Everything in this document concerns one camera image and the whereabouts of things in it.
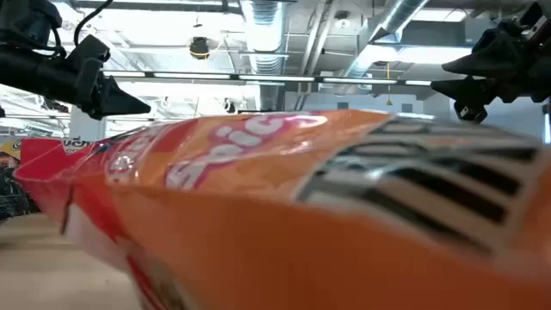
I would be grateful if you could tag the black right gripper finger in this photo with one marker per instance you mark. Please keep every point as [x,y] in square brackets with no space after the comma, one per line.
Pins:
[471,64]
[467,90]

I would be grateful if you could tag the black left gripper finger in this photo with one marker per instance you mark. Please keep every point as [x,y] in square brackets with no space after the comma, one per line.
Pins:
[120,103]

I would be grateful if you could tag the red Saucy Noodles pack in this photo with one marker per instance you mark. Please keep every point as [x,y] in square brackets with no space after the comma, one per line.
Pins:
[258,224]
[76,146]

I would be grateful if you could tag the yellow Creamy Chicken ramen pack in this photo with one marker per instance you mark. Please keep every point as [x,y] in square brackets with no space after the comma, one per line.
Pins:
[8,148]

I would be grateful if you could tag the black Fire Noodle pack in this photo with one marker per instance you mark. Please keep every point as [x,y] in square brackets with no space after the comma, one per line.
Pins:
[13,194]

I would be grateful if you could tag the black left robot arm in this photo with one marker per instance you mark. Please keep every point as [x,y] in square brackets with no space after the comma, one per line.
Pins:
[34,77]

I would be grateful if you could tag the white building column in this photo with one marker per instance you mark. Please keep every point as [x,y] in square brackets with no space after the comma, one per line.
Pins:
[86,127]

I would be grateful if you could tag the black hanging dome device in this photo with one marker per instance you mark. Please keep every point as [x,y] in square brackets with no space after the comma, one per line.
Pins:
[199,47]

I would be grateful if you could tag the black ceiling spotlight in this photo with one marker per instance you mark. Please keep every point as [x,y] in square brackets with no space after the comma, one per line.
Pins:
[229,106]

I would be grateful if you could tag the long LED light bar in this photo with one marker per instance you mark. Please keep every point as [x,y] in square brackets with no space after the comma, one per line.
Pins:
[275,78]

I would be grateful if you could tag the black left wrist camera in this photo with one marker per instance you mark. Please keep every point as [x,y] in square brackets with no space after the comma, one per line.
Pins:
[90,49]

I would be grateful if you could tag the silver smooth air duct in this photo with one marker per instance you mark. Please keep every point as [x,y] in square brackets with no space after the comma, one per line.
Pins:
[396,17]

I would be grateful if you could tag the silver ribbed air duct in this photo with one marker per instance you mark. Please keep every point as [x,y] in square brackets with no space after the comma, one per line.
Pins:
[262,43]

